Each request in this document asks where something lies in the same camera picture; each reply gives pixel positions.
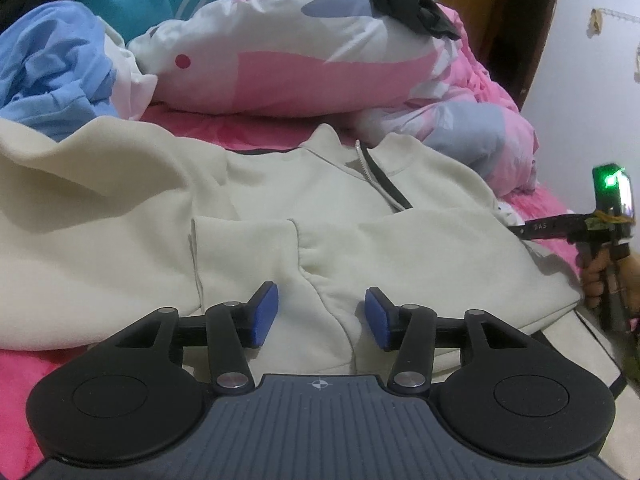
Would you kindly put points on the white wall hook rail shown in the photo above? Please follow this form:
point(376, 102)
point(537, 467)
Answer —
point(595, 20)

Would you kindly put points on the white cloth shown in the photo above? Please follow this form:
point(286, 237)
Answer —
point(132, 77)

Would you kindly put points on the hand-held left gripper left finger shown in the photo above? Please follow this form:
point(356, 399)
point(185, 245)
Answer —
point(262, 315)

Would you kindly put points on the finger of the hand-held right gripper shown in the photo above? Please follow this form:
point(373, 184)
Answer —
point(545, 229)

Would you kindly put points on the pink floral bed sheet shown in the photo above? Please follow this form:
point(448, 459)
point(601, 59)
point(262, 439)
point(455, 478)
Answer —
point(225, 130)

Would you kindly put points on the light blue garment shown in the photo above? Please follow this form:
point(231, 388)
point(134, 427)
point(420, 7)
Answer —
point(50, 60)

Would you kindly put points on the pink white quilt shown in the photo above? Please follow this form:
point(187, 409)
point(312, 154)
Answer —
point(280, 50)

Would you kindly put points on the cream zip sweatshirt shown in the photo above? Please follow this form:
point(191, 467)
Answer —
point(150, 200)

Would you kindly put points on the person's right hand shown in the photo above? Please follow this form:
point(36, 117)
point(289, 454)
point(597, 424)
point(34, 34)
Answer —
point(592, 280)

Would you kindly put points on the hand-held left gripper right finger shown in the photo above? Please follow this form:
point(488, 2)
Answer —
point(377, 317)

